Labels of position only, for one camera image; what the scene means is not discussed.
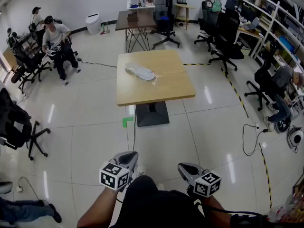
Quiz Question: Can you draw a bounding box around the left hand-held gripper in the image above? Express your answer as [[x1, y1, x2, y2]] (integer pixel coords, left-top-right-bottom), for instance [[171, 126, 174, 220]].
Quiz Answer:
[[99, 151, 139, 191]]

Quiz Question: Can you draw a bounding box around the person's left forearm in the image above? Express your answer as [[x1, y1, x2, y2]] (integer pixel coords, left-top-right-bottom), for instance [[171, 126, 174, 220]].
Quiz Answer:
[[77, 188, 119, 228]]

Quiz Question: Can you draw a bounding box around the black table base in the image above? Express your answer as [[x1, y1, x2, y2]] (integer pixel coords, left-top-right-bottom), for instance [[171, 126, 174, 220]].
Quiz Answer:
[[135, 101, 170, 127]]

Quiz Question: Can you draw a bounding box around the white shelving unit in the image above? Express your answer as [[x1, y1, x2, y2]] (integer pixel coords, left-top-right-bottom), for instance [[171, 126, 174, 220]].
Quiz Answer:
[[229, 0, 304, 104]]

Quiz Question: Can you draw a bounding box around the black wheeled stand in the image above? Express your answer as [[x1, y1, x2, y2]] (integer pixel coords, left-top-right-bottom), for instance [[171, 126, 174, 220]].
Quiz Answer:
[[152, 0, 181, 50]]

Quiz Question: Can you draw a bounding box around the white round device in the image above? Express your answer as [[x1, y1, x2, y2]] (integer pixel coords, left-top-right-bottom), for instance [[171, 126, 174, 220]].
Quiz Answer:
[[286, 126, 304, 152]]

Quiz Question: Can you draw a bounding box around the black floor cable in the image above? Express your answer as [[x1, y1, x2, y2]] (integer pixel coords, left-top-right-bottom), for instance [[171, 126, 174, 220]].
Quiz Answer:
[[15, 176, 46, 202], [131, 105, 138, 153], [242, 123, 269, 157], [77, 58, 118, 68]]

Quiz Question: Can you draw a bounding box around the person's black clothing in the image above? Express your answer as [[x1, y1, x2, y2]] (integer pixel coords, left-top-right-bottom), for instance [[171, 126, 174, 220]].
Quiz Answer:
[[111, 174, 269, 228]]

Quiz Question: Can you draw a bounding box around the right hand-held gripper cable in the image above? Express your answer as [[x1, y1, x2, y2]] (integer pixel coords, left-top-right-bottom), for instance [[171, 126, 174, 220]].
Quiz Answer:
[[196, 200, 264, 218]]

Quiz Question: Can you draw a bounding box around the white waste bin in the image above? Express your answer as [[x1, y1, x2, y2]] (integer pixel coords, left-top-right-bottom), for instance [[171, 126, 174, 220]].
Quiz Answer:
[[85, 13, 102, 35]]

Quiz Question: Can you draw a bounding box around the round wooden side table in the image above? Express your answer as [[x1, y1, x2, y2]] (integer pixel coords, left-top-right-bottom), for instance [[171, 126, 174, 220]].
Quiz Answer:
[[174, 3, 196, 30]]

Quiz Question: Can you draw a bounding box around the yellow black floor tape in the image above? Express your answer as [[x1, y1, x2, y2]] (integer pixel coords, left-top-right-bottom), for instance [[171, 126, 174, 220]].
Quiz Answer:
[[184, 62, 249, 118], [258, 143, 273, 209]]

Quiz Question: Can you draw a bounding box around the dark wooden wire-leg table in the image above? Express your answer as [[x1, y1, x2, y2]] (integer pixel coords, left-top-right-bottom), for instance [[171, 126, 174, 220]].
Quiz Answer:
[[115, 10, 157, 54]]

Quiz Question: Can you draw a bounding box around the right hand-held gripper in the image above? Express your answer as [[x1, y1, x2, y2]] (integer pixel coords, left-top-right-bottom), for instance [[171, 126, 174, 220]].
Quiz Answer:
[[177, 162, 222, 198]]

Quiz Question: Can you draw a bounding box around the person's right forearm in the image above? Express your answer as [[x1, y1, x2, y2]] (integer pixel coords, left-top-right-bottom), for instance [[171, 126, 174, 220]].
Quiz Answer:
[[201, 195, 232, 228]]

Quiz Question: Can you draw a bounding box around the green cartoon cushion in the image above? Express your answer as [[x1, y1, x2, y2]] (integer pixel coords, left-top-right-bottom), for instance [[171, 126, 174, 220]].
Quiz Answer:
[[205, 0, 223, 13]]

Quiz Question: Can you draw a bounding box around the clear plastic bag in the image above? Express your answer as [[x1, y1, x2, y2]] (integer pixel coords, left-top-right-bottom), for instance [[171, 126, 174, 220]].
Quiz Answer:
[[122, 61, 160, 86]]

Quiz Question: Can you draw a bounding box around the wooden desk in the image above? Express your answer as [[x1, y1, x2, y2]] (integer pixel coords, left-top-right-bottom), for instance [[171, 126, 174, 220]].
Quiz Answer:
[[237, 27, 265, 57]]

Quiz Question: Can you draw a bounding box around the white slippers pair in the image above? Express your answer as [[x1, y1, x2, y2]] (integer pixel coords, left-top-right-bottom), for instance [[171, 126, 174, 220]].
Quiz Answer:
[[124, 64, 156, 81]]

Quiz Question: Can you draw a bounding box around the light wooden table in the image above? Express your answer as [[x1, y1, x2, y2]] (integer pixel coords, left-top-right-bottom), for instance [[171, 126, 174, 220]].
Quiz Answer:
[[116, 50, 196, 107]]

